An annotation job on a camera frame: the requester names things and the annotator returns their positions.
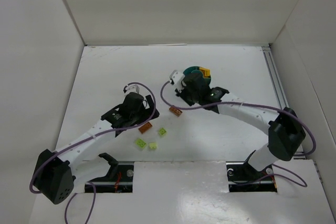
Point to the lime green lego brick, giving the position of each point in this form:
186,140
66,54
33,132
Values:
140,143

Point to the brown lego plate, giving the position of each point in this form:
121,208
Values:
175,111

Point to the yellow orange lego brick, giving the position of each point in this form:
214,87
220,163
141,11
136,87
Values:
206,72

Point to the dark brown lego piece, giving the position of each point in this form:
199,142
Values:
145,127

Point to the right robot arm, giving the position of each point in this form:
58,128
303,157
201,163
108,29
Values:
285,134

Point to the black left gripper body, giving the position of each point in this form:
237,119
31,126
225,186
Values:
151,108

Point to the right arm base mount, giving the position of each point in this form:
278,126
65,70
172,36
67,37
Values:
242,178

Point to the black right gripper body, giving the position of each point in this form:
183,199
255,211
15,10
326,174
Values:
185,95

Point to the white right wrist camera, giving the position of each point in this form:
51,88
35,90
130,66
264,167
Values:
176,79

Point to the aluminium rail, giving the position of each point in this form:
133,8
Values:
275,78

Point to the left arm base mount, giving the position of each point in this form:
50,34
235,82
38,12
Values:
118,179

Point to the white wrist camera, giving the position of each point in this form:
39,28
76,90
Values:
131,88
176,79

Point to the pale yellow lego brick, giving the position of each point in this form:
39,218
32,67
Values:
153,146

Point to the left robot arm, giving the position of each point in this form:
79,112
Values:
58,172

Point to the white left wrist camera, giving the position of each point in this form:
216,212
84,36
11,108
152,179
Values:
131,88

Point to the teal divided round container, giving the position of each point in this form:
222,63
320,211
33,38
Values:
195,69

